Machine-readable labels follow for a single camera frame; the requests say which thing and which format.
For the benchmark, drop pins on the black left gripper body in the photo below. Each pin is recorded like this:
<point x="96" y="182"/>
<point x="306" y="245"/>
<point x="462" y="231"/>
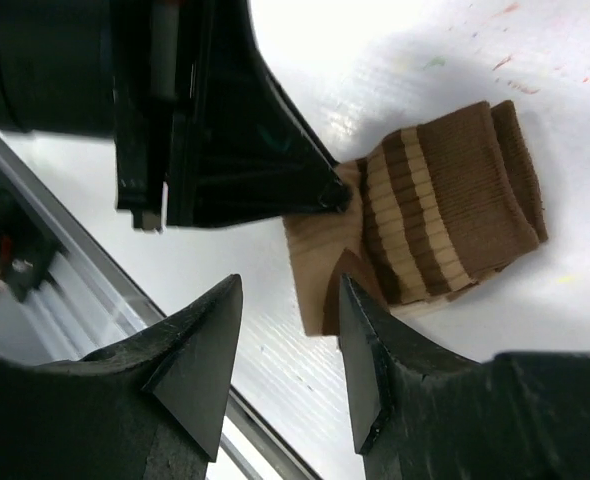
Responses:
<point x="97" y="69"/>

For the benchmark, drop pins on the aluminium mounting rail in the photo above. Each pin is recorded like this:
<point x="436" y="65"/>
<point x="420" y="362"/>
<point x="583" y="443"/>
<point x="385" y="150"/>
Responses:
<point x="64" y="418"/>

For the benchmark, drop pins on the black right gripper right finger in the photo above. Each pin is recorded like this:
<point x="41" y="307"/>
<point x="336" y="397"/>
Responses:
<point x="370" y="340"/>

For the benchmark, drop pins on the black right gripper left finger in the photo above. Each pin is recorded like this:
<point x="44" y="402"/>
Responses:
<point x="187" y="361"/>

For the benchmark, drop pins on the brown striped sock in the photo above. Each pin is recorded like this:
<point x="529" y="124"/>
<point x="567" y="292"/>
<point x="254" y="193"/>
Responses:
<point x="436" y="209"/>

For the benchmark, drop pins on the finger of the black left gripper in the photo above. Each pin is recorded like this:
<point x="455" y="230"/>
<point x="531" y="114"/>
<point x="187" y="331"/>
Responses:
<point x="240" y="150"/>

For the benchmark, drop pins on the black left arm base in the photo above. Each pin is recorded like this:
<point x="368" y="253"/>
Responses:
<point x="27" y="245"/>

